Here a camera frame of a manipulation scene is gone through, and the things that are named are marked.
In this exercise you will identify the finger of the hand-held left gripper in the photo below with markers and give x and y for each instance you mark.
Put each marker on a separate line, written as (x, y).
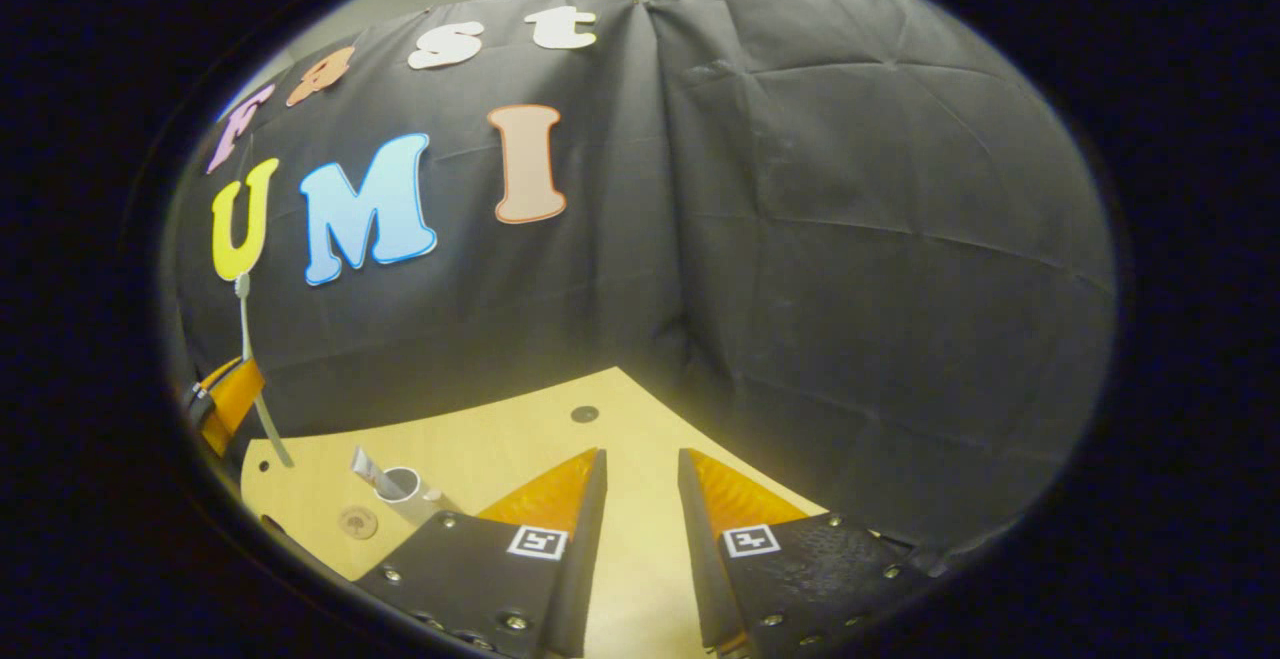
(238, 404)
(218, 374)

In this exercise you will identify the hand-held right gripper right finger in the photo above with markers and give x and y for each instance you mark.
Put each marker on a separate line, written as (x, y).
(700, 559)

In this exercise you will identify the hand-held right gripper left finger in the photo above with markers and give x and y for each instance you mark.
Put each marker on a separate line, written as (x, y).
(580, 559)

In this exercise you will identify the pale blue toothbrush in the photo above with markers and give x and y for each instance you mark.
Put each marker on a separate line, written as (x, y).
(245, 329)

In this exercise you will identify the white toothpaste tube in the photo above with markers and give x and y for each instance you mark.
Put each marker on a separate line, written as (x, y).
(370, 469)

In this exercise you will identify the wooden desktop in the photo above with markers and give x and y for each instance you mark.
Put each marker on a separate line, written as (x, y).
(640, 539)

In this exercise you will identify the black backdrop cloth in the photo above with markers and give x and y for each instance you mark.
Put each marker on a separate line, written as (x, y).
(800, 289)

